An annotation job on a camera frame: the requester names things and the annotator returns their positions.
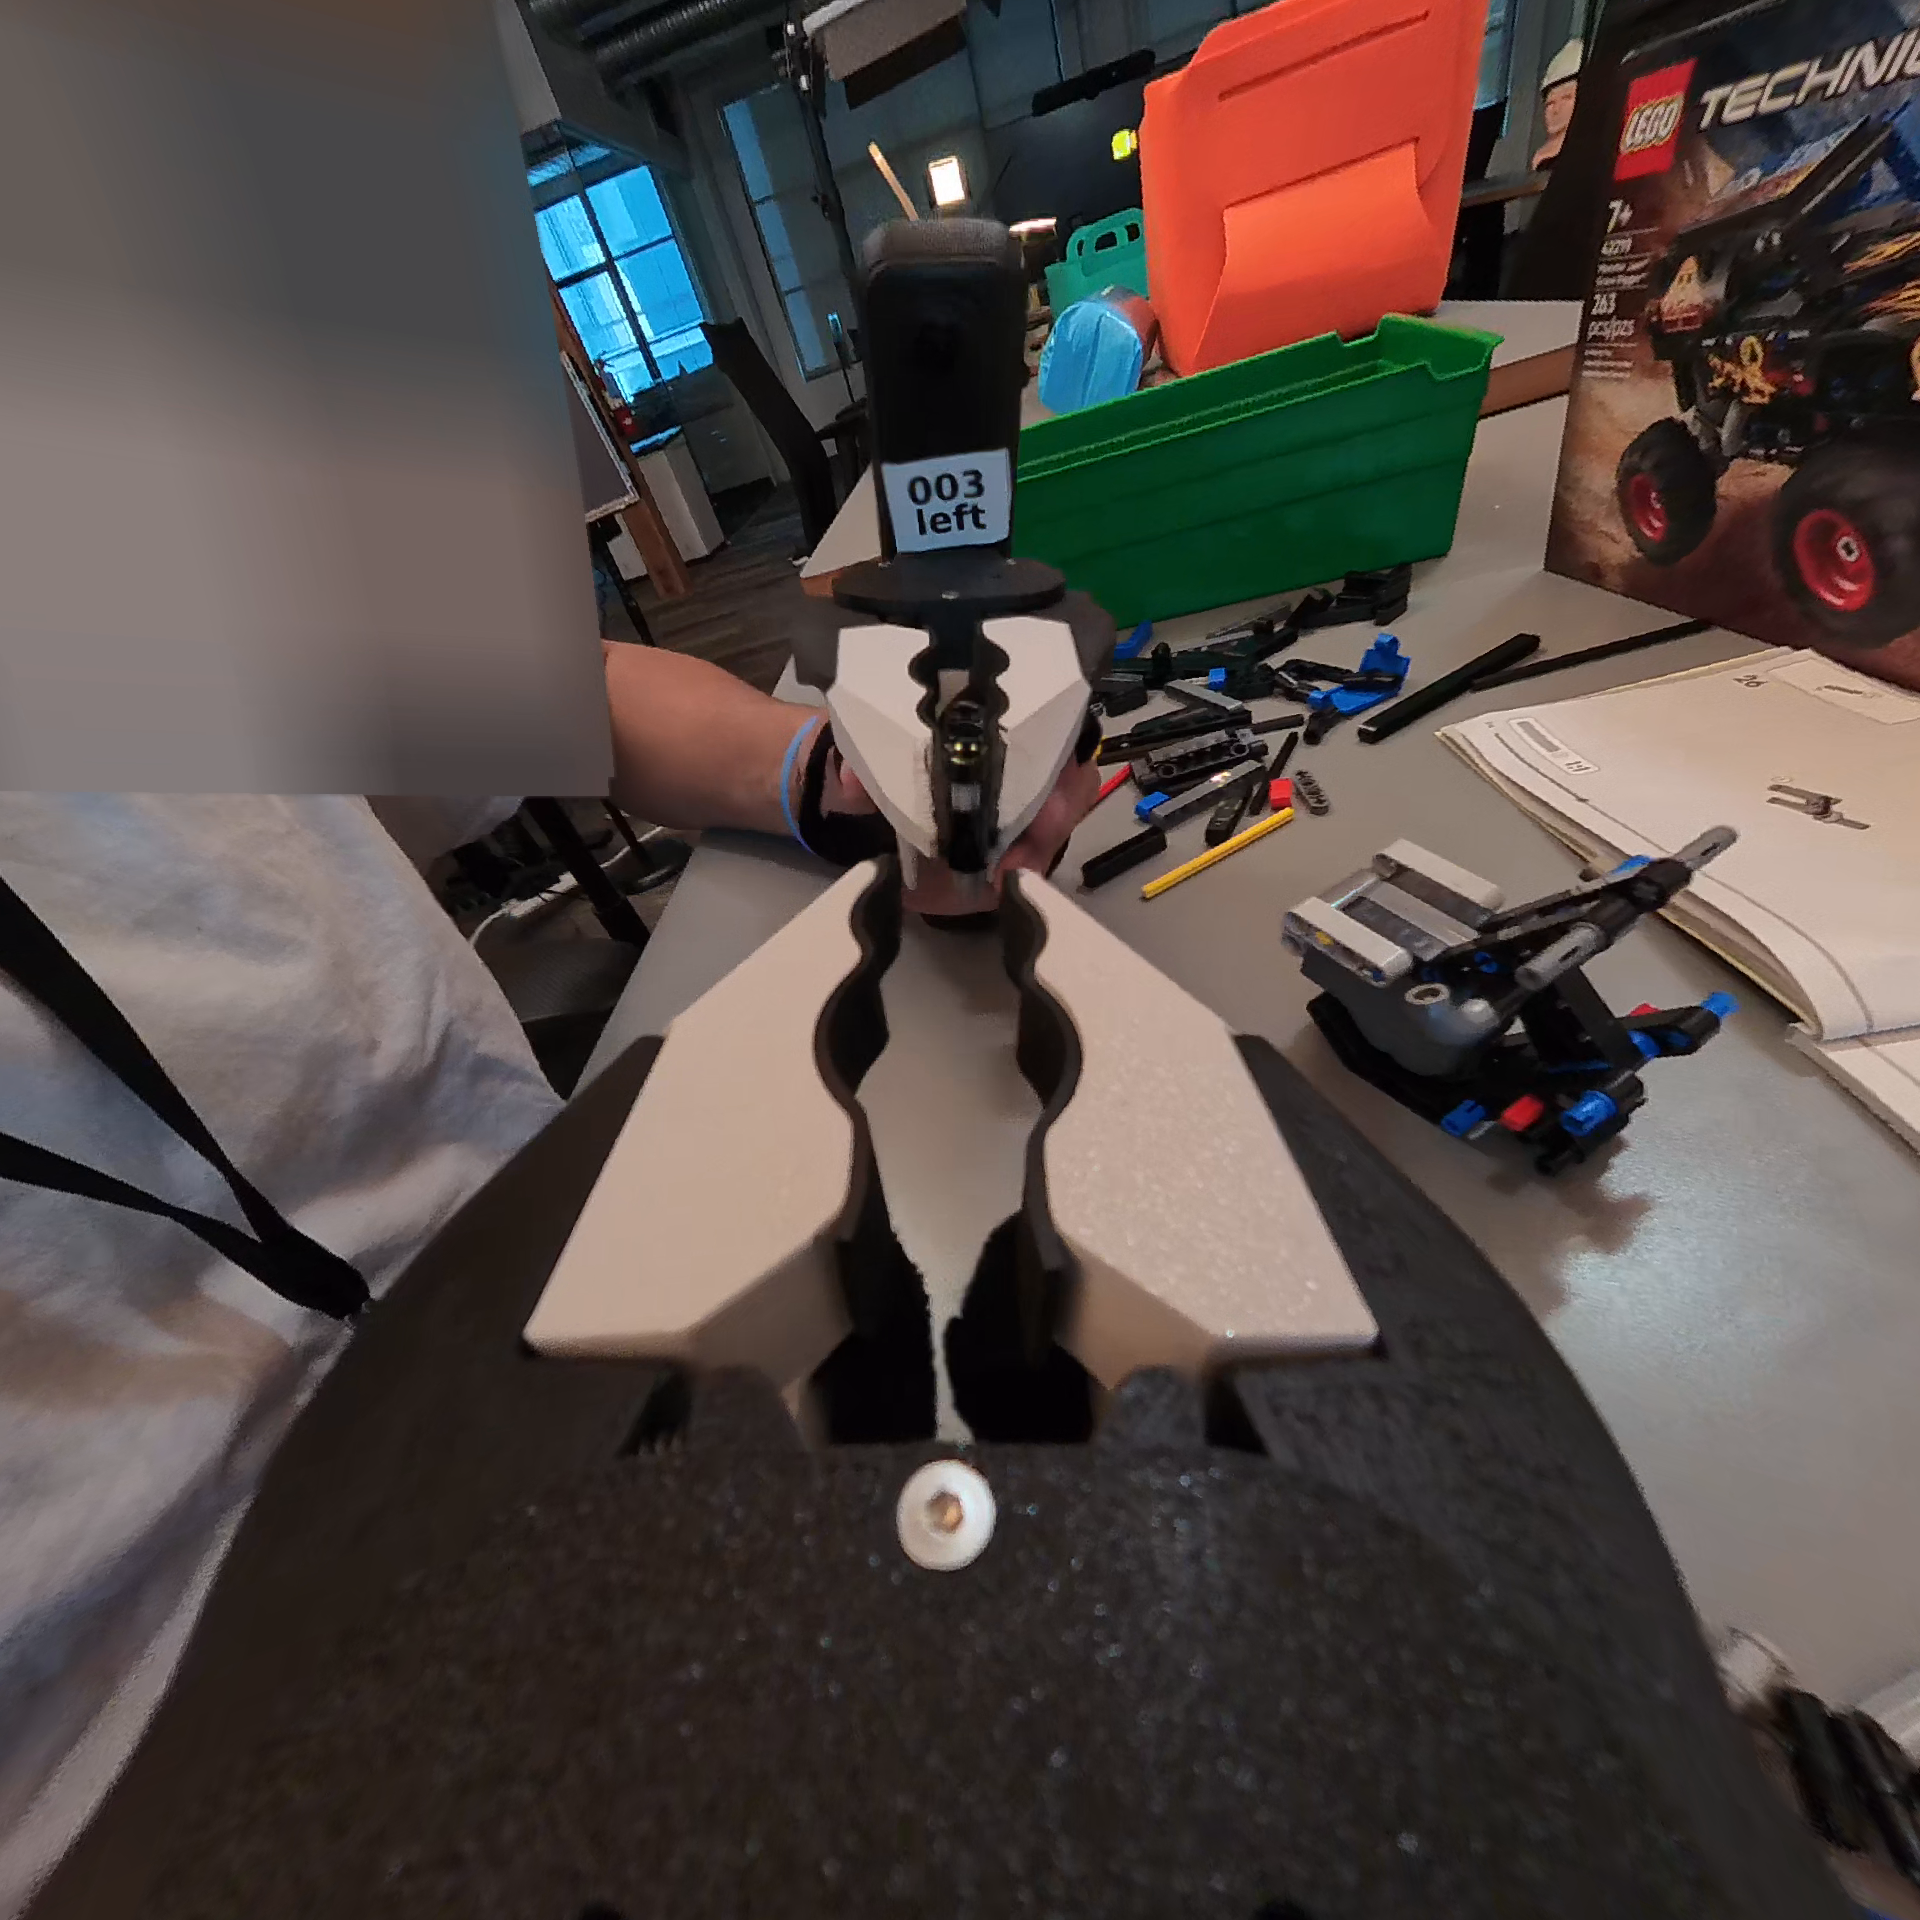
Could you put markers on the long thin black axle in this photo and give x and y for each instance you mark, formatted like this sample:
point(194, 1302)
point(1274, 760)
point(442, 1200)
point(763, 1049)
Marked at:
point(1590, 653)

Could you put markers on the blue lego bracket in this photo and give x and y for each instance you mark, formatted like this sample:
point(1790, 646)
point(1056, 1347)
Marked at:
point(1358, 686)

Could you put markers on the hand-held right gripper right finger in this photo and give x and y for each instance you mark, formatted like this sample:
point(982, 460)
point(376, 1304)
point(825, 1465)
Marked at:
point(1200, 1184)

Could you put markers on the yellow lego axle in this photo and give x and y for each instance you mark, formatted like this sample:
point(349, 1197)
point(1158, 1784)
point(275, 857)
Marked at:
point(1214, 855)

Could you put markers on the light blue bag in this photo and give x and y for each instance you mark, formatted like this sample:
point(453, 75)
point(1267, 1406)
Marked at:
point(1089, 360)

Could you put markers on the orange plastic bin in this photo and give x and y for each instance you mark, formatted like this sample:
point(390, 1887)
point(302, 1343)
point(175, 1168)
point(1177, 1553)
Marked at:
point(1306, 196)

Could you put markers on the person's white shirt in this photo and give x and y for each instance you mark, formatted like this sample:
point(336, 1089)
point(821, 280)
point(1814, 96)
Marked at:
point(224, 975)

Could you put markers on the long black lego bar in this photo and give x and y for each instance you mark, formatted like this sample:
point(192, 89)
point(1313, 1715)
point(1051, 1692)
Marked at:
point(1447, 686)

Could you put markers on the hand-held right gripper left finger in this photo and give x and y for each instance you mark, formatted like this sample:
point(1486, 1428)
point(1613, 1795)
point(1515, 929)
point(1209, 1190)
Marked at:
point(705, 1184)

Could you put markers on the partly built lego truck chassis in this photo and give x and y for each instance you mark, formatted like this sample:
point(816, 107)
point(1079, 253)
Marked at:
point(1441, 1004)

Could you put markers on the person's left hand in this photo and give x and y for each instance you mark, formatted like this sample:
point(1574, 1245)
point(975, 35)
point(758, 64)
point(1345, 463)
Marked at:
point(1050, 825)

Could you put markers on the blue wristband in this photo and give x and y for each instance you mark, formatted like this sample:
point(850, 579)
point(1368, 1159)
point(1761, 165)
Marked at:
point(791, 780)

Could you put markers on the black lego connector grey axles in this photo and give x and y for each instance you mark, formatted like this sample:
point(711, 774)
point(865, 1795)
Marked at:
point(967, 780)

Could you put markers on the lego set box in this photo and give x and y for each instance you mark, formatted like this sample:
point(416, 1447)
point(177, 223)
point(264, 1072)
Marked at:
point(1723, 376)

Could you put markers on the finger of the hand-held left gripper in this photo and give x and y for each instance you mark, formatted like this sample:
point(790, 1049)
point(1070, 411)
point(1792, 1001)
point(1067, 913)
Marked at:
point(1043, 713)
point(870, 721)

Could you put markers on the pile of lego beams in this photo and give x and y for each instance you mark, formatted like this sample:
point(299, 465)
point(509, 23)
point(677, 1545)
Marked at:
point(1200, 734)

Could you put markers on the white instruction booklet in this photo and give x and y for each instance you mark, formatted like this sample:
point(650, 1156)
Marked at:
point(1723, 780)

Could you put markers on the green plastic bin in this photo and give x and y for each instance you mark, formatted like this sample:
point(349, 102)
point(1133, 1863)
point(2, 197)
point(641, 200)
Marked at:
point(1245, 494)

